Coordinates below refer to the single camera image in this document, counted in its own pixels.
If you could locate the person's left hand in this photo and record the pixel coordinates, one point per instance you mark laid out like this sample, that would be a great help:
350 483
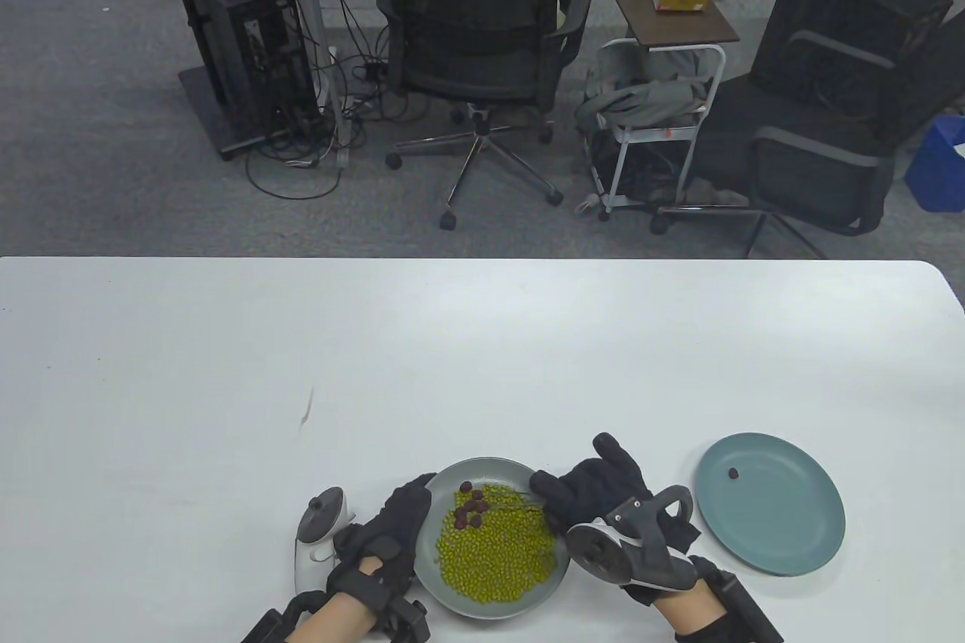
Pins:
396 522

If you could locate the person's left forearm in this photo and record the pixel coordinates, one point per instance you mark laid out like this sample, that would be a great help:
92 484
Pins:
332 620

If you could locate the black power strip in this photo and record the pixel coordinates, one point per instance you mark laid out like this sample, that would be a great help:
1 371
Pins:
373 71

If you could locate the pile of dark red cranberries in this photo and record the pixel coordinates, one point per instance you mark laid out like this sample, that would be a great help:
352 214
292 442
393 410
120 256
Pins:
460 515

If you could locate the person's right forearm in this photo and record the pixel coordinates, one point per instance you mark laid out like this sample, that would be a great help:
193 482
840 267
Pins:
690 613

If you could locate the pile of green beans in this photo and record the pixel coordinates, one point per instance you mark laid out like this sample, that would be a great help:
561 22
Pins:
497 560

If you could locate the brown top side table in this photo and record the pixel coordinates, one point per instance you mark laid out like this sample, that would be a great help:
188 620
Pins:
663 25

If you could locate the grey plate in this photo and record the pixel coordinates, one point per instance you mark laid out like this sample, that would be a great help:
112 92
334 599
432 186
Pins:
486 467

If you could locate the person's right hand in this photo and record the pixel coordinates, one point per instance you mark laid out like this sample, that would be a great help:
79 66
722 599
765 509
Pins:
595 485

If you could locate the teal plate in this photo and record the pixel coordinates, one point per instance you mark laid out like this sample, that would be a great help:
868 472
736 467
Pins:
784 515

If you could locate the black mesh office chair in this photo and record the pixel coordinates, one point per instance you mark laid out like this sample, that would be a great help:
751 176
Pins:
471 2

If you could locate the grey jacket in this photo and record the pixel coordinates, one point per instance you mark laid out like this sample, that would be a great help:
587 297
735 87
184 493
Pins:
648 100

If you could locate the blue plastic bin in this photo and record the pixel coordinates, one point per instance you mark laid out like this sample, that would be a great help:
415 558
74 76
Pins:
938 168

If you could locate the grey shoe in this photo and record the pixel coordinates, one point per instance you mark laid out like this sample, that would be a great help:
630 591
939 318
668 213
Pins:
716 194

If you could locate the black padded office chair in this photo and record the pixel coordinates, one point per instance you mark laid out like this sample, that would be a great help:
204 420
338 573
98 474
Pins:
814 176

